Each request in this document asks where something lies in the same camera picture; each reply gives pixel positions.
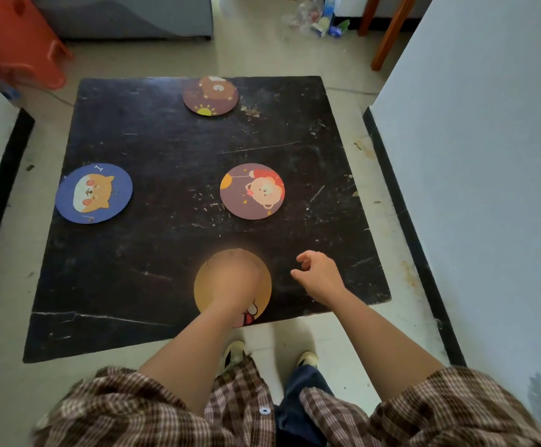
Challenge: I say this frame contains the blue jeans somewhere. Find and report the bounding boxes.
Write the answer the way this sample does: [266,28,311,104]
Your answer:
[275,365,336,447]

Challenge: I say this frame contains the person's left shoe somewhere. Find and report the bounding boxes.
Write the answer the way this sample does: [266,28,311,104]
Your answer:
[223,340,248,376]

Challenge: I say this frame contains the blue plastic object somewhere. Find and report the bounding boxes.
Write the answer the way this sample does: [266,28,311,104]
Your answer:
[0,67,22,101]

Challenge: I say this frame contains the orange rabbit coaster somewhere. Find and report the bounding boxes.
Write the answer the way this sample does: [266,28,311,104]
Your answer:
[193,248,273,328]

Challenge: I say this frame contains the maroon lion coaster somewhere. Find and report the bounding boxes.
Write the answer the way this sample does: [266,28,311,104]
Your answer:
[220,163,286,221]

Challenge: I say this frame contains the brown wooden chair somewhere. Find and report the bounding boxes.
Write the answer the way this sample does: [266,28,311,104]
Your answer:
[357,0,419,72]

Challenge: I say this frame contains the black table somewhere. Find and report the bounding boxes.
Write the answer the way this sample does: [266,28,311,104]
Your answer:
[22,75,392,364]

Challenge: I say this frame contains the brown plaid shirt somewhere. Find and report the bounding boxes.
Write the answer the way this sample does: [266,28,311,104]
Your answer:
[33,356,541,447]

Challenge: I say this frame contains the blue label plastic bottle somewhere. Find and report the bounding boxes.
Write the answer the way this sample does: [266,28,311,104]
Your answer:
[312,0,341,38]

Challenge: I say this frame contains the person's left hand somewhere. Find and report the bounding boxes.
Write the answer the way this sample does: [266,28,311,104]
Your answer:
[203,250,264,317]

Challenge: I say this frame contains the crumpled clear plastic bottle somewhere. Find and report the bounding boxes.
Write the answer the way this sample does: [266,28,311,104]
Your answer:
[282,0,323,29]

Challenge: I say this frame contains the blue dog coaster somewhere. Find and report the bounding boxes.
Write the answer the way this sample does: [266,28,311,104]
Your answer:
[55,163,134,225]

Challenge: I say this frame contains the grey sofa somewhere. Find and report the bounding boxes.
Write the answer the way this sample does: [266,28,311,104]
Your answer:
[28,0,214,41]

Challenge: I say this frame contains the person's left forearm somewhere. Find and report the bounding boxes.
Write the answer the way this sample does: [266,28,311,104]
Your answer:
[138,304,248,415]

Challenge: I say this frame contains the person's right hand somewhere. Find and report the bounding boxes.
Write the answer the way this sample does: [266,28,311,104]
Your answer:
[290,250,348,309]

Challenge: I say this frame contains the brown bear coaster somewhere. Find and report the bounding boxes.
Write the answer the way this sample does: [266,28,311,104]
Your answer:
[182,76,239,118]

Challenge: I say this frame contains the orange plastic stool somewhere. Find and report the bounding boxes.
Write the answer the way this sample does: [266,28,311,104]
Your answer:
[0,0,74,91]

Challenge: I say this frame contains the person's right forearm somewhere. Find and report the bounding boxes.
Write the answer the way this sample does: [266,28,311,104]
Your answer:
[328,291,446,401]

